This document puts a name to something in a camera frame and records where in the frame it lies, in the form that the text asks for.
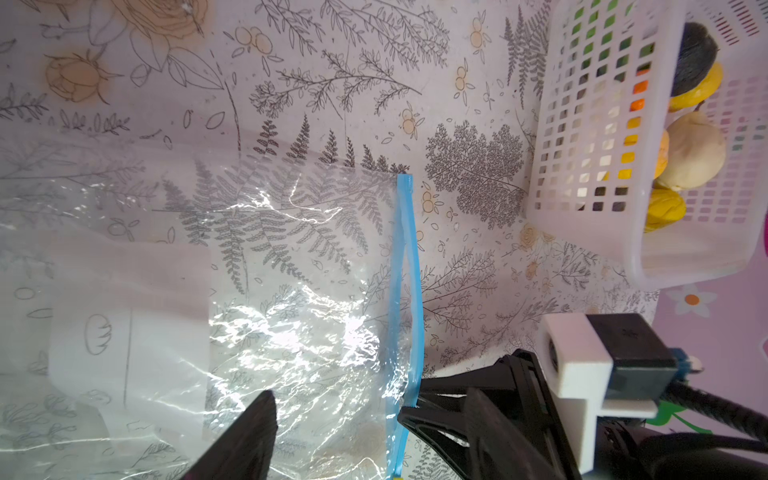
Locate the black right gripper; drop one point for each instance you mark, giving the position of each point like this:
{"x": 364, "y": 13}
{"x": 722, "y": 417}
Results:
{"x": 616, "y": 451}

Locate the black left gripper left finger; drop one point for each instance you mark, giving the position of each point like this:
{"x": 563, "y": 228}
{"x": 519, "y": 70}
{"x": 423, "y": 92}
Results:
{"x": 240, "y": 444}

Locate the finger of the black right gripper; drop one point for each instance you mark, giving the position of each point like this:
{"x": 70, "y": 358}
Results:
{"x": 462, "y": 439}
{"x": 515, "y": 383}

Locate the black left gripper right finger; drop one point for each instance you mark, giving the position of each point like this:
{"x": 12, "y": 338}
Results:
{"x": 514, "y": 455}

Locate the clear zip bag blue zipper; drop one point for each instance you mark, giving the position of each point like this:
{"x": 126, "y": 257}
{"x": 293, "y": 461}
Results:
{"x": 158, "y": 301}

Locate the yellow red peach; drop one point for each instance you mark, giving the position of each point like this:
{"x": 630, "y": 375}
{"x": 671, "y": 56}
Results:
{"x": 663, "y": 155}

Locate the white plastic mesh basket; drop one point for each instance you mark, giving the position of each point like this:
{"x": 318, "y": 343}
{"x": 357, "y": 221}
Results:
{"x": 604, "y": 109}

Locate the yellow mango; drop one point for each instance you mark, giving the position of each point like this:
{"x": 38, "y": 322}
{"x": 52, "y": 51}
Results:
{"x": 665, "y": 208}

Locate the beige pear shaped fruit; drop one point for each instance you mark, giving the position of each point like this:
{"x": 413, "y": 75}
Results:
{"x": 697, "y": 153}

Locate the dark avocado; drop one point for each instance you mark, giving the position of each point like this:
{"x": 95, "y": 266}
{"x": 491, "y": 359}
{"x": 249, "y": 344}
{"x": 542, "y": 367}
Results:
{"x": 697, "y": 55}

